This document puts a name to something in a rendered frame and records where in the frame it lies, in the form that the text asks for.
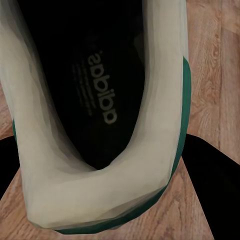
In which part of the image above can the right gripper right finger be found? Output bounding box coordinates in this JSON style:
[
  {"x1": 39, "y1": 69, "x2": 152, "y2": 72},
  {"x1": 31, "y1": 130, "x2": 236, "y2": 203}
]
[{"x1": 181, "y1": 134, "x2": 240, "y2": 240}]

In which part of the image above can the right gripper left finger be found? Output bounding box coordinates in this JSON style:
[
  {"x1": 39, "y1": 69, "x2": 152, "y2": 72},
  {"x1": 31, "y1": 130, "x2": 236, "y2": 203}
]
[{"x1": 0, "y1": 135, "x2": 20, "y2": 200}]

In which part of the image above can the gym shoe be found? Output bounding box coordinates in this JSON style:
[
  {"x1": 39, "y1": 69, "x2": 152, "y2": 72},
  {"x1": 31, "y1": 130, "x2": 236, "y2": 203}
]
[{"x1": 0, "y1": 0, "x2": 192, "y2": 235}]

